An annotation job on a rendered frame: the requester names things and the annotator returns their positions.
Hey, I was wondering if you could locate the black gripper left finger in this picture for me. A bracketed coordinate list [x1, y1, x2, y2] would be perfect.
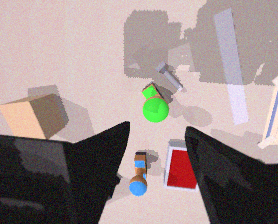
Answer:
[0, 121, 130, 224]

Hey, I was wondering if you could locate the pale lavender flat strip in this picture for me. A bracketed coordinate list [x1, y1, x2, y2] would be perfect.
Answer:
[213, 8, 249, 125]

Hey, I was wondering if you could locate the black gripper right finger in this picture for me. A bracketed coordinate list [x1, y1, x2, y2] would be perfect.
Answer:
[185, 126, 278, 224]

